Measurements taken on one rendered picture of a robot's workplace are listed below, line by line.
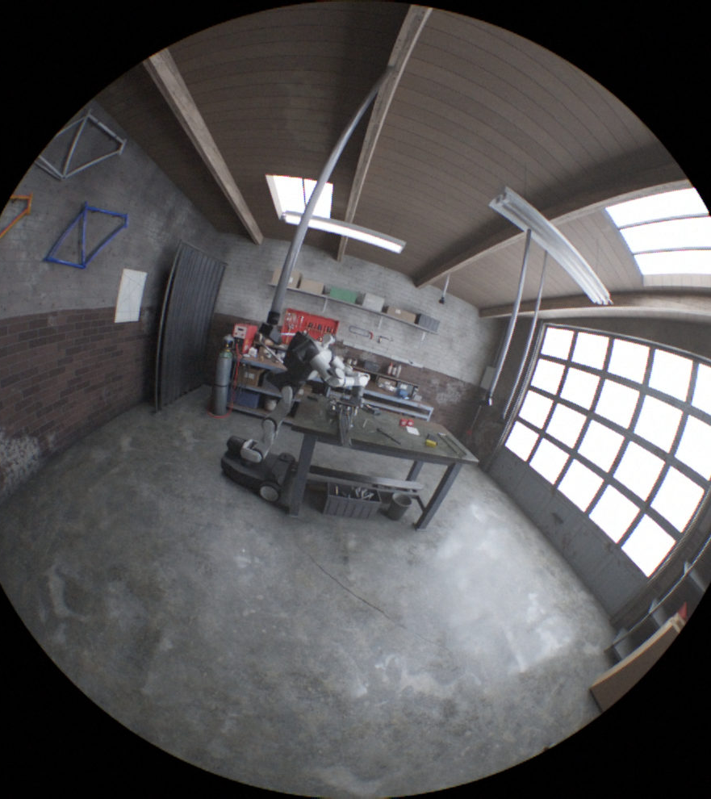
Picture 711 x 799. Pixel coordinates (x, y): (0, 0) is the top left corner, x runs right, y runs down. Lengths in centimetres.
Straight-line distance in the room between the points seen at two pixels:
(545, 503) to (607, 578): 148
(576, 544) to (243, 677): 345
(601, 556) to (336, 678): 295
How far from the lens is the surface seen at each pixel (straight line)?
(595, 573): 355
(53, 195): 261
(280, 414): 195
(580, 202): 206
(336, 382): 156
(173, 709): 161
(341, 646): 161
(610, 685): 279
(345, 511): 215
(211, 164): 266
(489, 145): 191
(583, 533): 353
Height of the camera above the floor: 152
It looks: 16 degrees down
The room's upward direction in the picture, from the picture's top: 17 degrees clockwise
